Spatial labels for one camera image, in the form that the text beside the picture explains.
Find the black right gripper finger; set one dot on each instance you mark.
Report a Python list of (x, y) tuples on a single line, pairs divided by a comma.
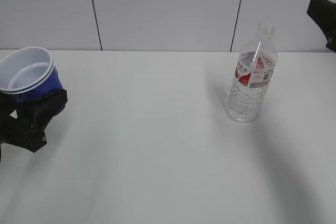
[(322, 12)]

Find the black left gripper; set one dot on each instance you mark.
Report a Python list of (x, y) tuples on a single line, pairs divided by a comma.
[(23, 124)]

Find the blue paper cup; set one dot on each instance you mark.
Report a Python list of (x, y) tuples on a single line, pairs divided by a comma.
[(29, 73)]

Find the clear Wahaha water bottle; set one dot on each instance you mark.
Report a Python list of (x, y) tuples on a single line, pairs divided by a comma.
[(253, 72)]

